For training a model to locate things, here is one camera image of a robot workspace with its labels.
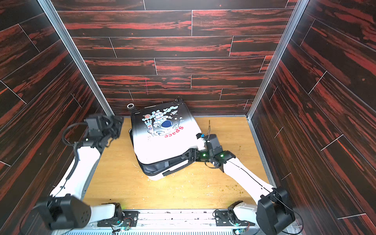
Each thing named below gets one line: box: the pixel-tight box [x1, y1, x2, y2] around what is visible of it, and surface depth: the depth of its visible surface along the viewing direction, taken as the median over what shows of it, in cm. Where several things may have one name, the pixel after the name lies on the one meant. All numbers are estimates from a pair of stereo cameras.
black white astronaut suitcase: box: [127, 98, 206, 181], surface depth 84 cm
